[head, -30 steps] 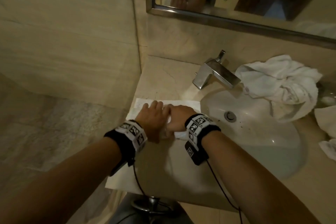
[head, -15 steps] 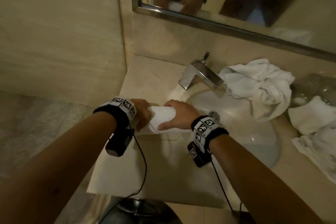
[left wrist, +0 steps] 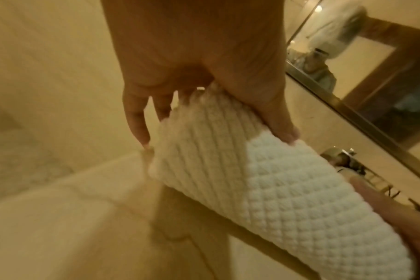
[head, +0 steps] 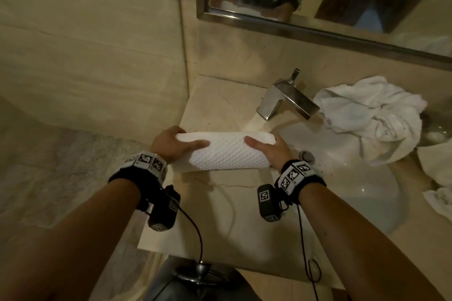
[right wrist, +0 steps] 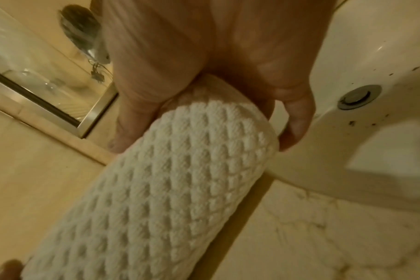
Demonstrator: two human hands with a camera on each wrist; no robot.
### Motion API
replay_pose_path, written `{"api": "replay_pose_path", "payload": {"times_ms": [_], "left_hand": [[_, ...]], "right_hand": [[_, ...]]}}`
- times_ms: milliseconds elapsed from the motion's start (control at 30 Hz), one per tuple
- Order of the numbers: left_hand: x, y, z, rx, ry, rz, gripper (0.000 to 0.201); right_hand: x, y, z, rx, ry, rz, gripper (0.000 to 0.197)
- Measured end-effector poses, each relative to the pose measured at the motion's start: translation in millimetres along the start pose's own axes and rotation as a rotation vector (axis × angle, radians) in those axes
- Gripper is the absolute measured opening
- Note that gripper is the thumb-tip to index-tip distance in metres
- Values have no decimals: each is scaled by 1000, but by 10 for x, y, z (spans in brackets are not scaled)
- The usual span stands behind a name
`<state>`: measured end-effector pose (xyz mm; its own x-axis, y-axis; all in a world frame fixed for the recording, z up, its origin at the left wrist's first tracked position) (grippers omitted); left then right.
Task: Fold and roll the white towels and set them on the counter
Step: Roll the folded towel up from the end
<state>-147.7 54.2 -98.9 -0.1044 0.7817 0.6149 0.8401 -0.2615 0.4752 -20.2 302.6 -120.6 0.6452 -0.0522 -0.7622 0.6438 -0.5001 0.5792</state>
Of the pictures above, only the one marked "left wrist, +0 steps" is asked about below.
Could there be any chrome faucet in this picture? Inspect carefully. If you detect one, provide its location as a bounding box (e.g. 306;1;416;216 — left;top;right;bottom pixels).
320;147;366;176

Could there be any person's right hand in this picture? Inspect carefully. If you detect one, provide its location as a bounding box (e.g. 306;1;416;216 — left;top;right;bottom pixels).
348;176;420;280

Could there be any metal framed wall mirror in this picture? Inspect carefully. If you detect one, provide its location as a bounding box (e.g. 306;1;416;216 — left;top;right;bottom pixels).
284;0;420;190

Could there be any person's left hand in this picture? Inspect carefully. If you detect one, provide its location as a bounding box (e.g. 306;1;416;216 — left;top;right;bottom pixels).
100;0;301;150

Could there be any beige marble countertop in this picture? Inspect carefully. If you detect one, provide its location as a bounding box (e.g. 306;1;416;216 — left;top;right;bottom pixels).
0;151;322;280

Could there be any white waffle towel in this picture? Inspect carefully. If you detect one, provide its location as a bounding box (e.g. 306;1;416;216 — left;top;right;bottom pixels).
147;82;415;280

